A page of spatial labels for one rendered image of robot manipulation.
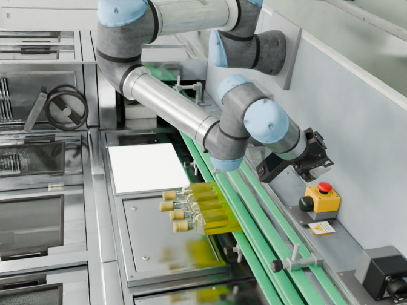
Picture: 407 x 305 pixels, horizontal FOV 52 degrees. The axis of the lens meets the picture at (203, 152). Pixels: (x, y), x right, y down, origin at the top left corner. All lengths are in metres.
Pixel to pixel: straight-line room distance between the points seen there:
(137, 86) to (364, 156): 0.59
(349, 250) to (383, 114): 0.35
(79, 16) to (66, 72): 2.75
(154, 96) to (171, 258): 0.61
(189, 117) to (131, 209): 0.74
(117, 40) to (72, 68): 1.14
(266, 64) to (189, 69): 0.92
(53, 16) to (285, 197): 4.02
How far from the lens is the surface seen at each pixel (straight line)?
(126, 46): 1.07
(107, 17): 1.05
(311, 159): 0.95
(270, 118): 0.77
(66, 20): 4.94
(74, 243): 1.57
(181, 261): 1.42
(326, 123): 1.24
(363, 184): 1.12
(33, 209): 1.77
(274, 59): 1.40
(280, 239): 1.13
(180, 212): 1.38
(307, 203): 1.17
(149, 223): 1.56
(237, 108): 0.85
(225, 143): 0.91
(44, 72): 2.22
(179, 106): 0.99
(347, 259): 1.11
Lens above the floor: 1.42
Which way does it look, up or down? 16 degrees down
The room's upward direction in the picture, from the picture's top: 94 degrees counter-clockwise
